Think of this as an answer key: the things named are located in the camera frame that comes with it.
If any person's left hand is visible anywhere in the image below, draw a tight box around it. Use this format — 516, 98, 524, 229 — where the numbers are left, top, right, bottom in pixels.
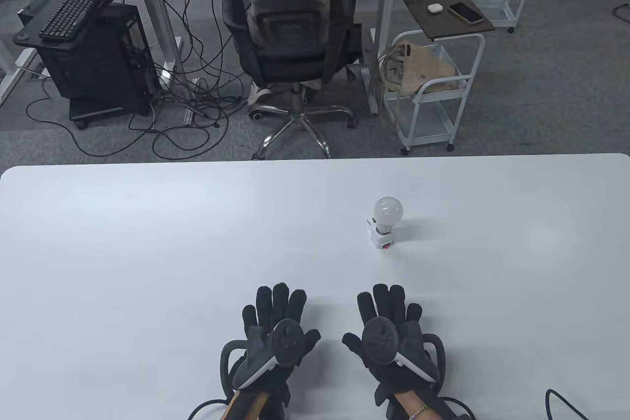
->
229, 283, 321, 391

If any person's right hand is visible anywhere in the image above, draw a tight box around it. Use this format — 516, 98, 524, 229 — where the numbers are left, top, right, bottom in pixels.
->
343, 284, 439, 406

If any white plug-in socket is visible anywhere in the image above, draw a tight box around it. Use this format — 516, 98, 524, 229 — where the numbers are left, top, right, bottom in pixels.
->
367, 217, 397, 250

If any white light bulb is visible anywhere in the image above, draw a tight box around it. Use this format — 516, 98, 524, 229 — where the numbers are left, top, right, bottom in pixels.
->
373, 197, 405, 235

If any person's left forearm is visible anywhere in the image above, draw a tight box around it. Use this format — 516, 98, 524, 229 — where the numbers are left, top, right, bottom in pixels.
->
224, 389, 276, 420

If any black and white right controller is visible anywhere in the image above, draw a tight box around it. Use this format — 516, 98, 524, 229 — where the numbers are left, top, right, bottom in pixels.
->
362, 318, 446, 391

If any black and white controller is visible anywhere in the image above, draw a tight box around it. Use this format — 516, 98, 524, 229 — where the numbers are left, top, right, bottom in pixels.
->
362, 318, 446, 391
220, 319, 308, 398

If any black and white left controller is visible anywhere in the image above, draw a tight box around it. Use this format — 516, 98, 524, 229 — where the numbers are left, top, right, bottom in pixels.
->
220, 319, 308, 398

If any white power strip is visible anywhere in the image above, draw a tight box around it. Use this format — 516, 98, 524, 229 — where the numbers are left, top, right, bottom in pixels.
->
183, 78, 199, 126

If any beige tote bag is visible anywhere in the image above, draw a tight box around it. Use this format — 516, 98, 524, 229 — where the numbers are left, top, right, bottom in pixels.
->
378, 42, 467, 98

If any black mesh office chair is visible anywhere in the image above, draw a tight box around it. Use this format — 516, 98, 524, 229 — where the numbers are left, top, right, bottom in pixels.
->
217, 0, 367, 161

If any white cart with brown top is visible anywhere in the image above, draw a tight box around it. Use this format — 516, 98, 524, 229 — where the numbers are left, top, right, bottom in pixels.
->
381, 0, 497, 156

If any black computer tower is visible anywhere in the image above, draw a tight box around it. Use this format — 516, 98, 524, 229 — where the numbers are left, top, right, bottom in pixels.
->
35, 2, 154, 130

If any smartphone with tan case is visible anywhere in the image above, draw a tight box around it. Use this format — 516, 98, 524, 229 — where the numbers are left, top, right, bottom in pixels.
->
448, 1, 485, 25

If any white desk foot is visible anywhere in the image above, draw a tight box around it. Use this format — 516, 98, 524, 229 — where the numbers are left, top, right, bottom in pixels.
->
0, 36, 38, 105

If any black keyboard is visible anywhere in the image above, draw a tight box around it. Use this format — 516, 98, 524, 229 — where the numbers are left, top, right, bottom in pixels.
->
39, 0, 102, 41

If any black keyboard tray stand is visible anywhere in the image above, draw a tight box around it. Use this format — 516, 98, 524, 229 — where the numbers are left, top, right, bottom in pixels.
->
13, 0, 136, 50

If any black cable on table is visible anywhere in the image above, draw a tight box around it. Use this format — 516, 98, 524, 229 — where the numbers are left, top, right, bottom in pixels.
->
545, 389, 591, 420

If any tangle of black floor cables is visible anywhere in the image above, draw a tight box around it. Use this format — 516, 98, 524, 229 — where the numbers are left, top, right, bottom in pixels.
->
25, 0, 247, 161

